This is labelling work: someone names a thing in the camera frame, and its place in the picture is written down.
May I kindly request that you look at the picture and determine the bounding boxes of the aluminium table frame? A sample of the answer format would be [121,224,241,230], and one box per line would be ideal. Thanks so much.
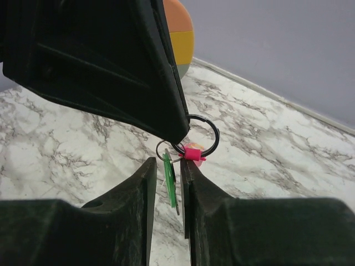
[192,57,354,135]

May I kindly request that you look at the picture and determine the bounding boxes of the cream cylinder with coloured face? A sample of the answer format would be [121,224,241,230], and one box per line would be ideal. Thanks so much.
[163,0,194,79]

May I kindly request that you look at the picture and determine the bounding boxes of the green key tag with key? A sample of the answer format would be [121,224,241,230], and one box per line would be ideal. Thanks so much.
[155,140,181,216]

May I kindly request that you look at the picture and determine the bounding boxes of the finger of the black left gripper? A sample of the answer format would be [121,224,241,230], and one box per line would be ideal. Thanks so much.
[2,1,190,144]

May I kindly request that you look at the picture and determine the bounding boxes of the pink strap keyring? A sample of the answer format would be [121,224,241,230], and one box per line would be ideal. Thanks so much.
[171,114,220,167]

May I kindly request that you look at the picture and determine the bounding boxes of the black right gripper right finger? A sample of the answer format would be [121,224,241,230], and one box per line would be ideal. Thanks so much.
[180,160,354,265]

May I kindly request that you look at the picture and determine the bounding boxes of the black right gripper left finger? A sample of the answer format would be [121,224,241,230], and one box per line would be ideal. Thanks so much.
[1,157,157,265]

